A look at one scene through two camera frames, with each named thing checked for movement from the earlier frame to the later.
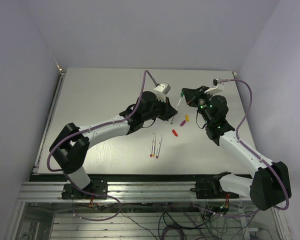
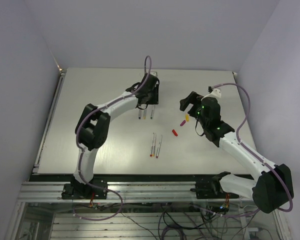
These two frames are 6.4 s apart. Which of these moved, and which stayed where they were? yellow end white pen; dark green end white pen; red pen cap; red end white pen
Moved: dark green end white pen
Stayed: yellow end white pen; red end white pen; red pen cap
